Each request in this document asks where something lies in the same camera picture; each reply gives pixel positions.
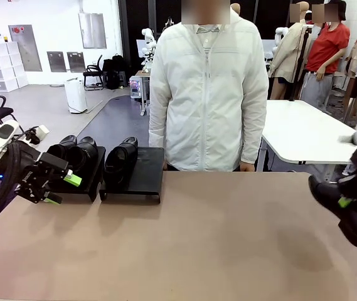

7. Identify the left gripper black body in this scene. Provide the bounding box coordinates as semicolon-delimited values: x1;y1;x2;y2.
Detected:
14;142;71;204

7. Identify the person's right forearm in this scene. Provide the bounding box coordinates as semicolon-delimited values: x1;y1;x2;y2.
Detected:
149;122;169;172

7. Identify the person's left forearm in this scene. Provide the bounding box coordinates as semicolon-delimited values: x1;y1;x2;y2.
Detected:
240;122;269;166

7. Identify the black shoe stand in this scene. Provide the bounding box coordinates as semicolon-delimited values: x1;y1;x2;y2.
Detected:
48;145;107;203
99;146;166;204

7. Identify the white table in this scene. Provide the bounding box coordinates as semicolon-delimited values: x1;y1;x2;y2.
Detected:
261;99;357;189

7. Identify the white air purifier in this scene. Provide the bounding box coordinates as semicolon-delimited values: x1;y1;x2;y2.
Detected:
64;77;88;114

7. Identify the black office chair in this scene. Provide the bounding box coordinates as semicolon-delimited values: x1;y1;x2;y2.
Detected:
83;55;105;92

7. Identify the computer with coloured lights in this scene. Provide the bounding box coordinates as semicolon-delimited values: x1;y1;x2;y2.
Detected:
129;78;144;100

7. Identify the black backpack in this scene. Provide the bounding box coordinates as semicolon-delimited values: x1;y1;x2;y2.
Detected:
102;53;125;90

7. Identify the small wooden desk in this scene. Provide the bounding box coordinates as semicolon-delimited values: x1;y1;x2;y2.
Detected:
134;69;152;117

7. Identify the mannequin in red shirt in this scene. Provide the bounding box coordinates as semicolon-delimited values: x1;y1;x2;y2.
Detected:
302;0;351;109

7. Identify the mannequin in beige jacket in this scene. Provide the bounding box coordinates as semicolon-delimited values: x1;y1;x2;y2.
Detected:
265;1;311;101

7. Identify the person in white jacket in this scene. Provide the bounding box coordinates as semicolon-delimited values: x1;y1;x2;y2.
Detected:
148;0;270;172

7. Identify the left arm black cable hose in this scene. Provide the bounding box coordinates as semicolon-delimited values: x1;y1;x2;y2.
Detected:
0;142;25;220

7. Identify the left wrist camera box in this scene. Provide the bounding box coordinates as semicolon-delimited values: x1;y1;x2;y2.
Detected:
24;124;50;145

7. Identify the small grey wall panel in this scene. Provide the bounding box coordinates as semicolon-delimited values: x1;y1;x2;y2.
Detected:
67;51;87;73
46;51;67;73

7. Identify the tall grey wall panel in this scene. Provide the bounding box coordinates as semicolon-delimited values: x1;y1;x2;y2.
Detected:
8;24;43;72

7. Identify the metal wall cabinet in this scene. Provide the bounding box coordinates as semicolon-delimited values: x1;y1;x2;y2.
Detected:
78;12;107;50

